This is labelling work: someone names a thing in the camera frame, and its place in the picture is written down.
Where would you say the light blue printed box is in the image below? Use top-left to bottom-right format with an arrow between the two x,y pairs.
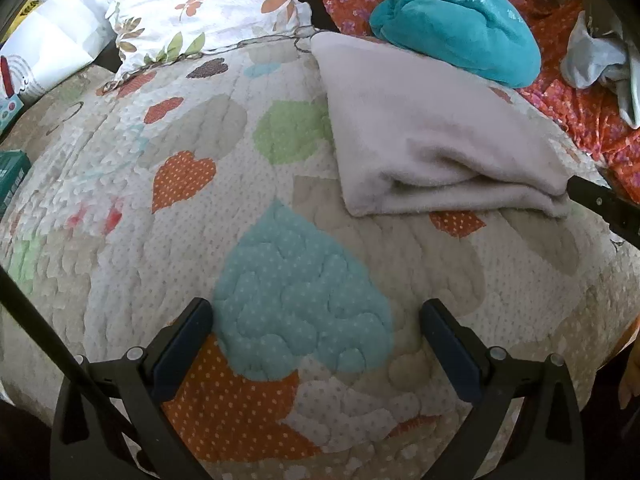
0,97 -> 23,136

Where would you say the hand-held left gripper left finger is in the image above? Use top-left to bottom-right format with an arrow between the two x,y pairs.
50,297 -> 216,480

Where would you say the green plastic packet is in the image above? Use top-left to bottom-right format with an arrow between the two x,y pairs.
0,150 -> 31,221

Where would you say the teal cloth bundle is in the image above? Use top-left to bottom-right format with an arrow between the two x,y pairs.
369,0 -> 541,88

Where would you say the pale pink towel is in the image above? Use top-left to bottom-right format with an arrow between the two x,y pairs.
310,32 -> 573,218

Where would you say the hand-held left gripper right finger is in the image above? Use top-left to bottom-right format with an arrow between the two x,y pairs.
419,298 -> 586,480

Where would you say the red floral bed sheet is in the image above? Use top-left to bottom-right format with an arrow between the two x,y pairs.
292,0 -> 640,201

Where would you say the heart pattern quilt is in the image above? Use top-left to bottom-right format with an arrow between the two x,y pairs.
0,35 -> 640,480

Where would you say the white floral pillow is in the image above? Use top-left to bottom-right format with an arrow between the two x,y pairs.
102,0 -> 313,91

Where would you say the light blue garment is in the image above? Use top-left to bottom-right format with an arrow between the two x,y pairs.
560,10 -> 640,128

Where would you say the black cable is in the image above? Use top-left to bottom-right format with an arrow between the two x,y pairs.
0,265 -> 126,461

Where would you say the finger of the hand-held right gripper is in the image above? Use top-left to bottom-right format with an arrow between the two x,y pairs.
566,174 -> 640,252

